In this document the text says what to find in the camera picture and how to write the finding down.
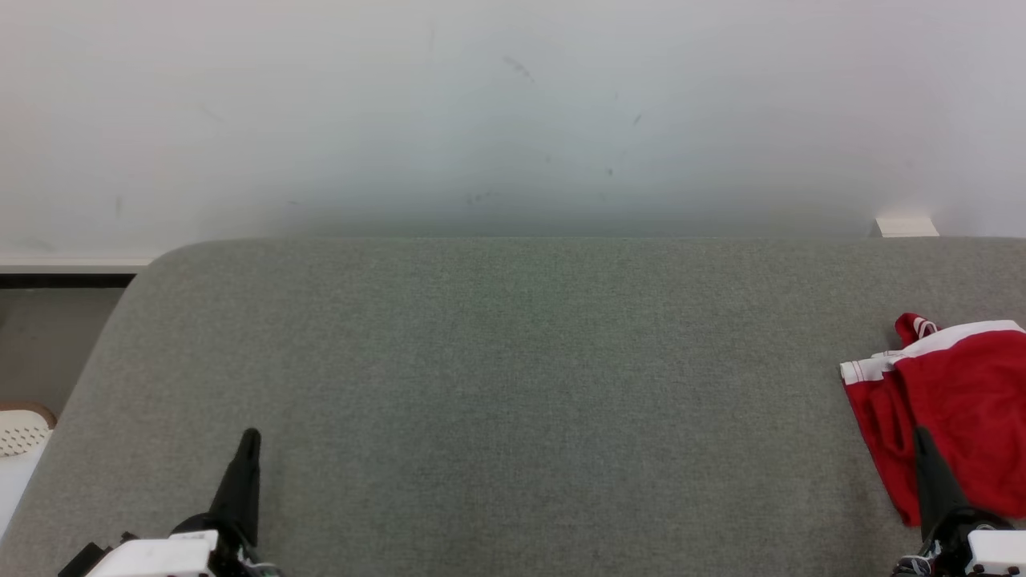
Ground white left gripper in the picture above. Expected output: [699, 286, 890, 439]
[58, 429, 281, 577]

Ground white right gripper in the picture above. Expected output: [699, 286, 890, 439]
[891, 424, 1026, 577]

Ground red shorts white side stripes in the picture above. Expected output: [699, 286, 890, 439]
[892, 319, 1026, 520]

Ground white perforated laundry basket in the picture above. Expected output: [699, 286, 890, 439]
[0, 402, 57, 534]

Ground white and black baseboard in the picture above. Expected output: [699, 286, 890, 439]
[0, 256, 155, 289]

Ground grey fabric sofa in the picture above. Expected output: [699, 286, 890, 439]
[0, 236, 1026, 577]

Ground small white wall box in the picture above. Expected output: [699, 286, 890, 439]
[870, 215, 940, 239]

